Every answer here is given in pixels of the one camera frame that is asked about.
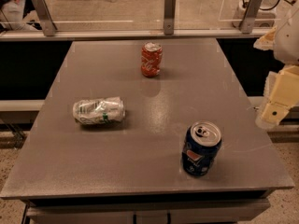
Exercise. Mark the middle metal rail bracket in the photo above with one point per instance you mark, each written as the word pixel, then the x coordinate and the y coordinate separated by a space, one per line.
pixel 169 16

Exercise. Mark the crushed silver green can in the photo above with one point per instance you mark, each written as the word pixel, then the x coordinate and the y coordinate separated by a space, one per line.
pixel 99 111

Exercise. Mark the metal rail bracket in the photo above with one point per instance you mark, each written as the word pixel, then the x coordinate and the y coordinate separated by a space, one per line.
pixel 46 22
pixel 247 24
pixel 169 16

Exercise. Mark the right metal rail bracket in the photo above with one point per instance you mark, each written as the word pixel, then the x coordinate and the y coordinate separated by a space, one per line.
pixel 247 24

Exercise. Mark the grey table cabinet base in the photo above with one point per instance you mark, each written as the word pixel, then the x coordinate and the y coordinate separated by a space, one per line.
pixel 184 208

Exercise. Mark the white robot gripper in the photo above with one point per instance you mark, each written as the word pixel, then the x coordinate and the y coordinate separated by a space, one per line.
pixel 288 39

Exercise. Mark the left metal rail bracket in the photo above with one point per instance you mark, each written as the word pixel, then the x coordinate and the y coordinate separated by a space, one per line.
pixel 46 22

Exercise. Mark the blue pepsi can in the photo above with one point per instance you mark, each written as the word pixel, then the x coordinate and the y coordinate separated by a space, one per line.
pixel 201 145

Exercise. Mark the white device on floor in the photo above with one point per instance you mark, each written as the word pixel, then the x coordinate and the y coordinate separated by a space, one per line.
pixel 265 17

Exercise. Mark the person in background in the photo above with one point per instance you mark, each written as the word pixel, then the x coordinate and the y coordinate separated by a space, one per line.
pixel 12 14

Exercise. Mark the horizontal metal rail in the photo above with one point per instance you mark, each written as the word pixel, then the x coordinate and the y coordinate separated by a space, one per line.
pixel 127 35

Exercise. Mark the crushed orange soda can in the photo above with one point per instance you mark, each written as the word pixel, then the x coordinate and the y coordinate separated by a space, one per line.
pixel 151 56

